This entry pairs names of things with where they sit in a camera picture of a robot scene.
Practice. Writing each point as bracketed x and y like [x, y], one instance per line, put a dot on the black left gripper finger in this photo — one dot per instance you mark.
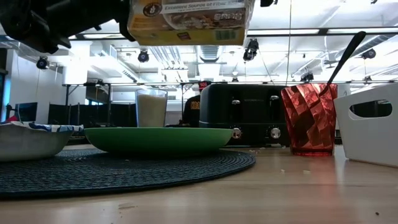
[125, 18]

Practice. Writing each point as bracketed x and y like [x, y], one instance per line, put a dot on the black background partition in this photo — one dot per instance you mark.
[93, 115]

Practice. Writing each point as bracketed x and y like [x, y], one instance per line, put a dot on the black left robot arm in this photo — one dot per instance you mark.
[15, 12]

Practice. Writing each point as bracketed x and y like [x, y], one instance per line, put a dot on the white plastic bin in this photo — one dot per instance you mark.
[367, 140]

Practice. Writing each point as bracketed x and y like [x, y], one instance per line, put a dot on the red faceted plastic tumbler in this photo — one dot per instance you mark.
[308, 124]

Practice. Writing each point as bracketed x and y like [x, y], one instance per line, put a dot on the red background object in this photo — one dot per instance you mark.
[10, 119]

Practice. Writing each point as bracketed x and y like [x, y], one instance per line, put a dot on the yellow raisin bran cereal box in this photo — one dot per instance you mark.
[186, 21]

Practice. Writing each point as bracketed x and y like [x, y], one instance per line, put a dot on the dark background monitor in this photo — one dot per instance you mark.
[26, 112]

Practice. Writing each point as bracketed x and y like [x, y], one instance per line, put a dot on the ceiling air vent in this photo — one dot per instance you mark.
[210, 51]

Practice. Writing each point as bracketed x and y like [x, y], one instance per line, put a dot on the bowl with blue patterned rim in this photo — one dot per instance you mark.
[28, 143]

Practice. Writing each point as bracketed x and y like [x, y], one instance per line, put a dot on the person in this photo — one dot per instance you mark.
[191, 112]

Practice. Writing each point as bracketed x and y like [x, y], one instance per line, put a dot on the green plate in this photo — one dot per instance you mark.
[158, 140]

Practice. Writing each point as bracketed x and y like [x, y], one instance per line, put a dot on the black toaster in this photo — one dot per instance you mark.
[248, 109]

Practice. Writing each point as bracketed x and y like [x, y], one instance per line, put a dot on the glass of milk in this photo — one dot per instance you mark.
[152, 109]

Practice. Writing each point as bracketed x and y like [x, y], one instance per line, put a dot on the dark round woven placemat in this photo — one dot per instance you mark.
[124, 174]

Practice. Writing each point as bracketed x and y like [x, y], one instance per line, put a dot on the black spoon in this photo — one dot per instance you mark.
[354, 43]

